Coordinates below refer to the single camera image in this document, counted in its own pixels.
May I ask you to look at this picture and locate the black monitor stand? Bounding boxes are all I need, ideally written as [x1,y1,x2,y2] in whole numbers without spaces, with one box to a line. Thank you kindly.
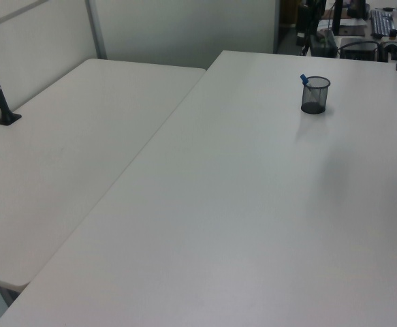
[332,0,345,35]

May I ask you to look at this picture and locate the black computer keyboard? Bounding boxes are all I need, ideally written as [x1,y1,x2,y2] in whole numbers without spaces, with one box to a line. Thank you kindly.
[369,9,395,39]

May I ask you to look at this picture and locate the black mesh pen cup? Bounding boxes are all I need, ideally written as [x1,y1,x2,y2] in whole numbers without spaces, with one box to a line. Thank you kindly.
[300,76,331,115]

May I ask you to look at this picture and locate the grey green box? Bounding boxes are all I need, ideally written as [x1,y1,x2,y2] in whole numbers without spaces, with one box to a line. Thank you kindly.
[308,29,338,58]

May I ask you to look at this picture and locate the grey computer case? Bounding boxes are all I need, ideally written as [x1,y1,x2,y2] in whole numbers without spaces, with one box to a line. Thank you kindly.
[338,37,380,61]

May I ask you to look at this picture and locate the dark tripod equipment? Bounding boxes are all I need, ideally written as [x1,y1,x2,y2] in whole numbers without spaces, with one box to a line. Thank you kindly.
[296,0,322,56]

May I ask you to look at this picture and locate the blue whiteboard marker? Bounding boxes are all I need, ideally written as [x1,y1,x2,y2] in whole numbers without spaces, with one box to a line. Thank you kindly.
[299,74,317,100]

